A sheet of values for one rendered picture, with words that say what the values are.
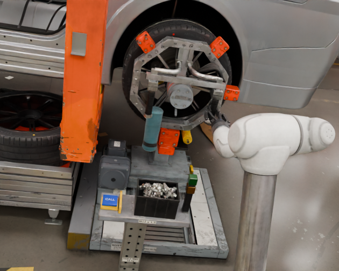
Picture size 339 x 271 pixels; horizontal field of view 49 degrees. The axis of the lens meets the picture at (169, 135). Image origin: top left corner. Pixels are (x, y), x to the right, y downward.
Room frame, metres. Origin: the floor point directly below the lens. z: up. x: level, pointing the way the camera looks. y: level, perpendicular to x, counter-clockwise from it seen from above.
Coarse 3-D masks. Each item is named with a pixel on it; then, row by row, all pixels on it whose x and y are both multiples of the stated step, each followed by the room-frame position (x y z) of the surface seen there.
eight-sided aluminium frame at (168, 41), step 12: (168, 36) 2.06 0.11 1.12; (156, 48) 1.99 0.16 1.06; (192, 48) 2.02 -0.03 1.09; (204, 48) 2.03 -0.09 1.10; (144, 60) 1.98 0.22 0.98; (216, 60) 2.05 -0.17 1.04; (132, 84) 1.97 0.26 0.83; (132, 96) 1.97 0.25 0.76; (144, 108) 1.99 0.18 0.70; (168, 120) 2.06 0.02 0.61; (180, 120) 2.07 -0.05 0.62; (192, 120) 2.05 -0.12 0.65
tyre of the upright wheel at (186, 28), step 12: (156, 24) 2.21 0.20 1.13; (168, 24) 2.14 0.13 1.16; (180, 24) 2.14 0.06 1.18; (192, 24) 2.20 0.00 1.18; (156, 36) 2.07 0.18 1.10; (180, 36) 2.09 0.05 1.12; (192, 36) 2.10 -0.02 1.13; (204, 36) 2.12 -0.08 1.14; (132, 48) 2.06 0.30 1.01; (132, 60) 2.05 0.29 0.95; (228, 60) 2.16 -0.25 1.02; (132, 72) 2.05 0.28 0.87; (228, 72) 2.15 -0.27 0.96; (228, 84) 2.15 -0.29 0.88; (132, 108) 2.06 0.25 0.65; (144, 120) 2.08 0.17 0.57; (204, 120) 2.14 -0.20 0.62
